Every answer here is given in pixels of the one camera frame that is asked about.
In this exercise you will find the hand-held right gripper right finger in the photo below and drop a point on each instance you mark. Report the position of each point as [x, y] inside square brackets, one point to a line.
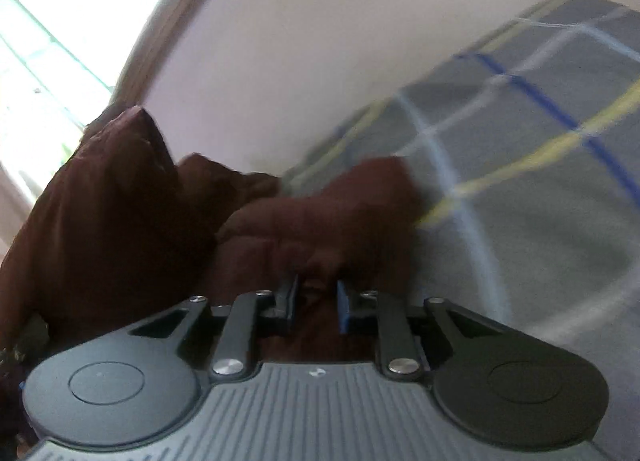
[343, 308]

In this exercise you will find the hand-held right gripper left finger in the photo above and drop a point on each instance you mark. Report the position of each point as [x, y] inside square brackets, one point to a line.
[292, 306]

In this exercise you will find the brown puffer jacket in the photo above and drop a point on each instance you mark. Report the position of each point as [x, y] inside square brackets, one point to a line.
[125, 221]

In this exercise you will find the grey plaid bed sheet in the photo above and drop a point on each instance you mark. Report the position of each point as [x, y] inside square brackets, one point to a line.
[525, 191]

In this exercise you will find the wooden framed window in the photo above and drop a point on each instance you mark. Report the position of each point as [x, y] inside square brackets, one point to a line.
[50, 16]

